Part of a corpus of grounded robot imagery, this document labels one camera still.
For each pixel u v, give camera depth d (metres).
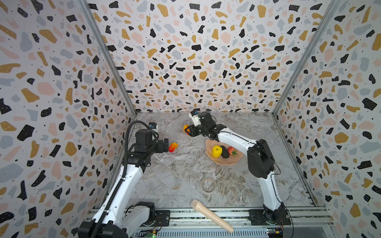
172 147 0.97
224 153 0.94
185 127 0.91
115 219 0.39
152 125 0.68
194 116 0.84
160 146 0.71
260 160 0.55
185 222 0.73
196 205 0.75
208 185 0.86
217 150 0.92
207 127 0.75
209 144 0.99
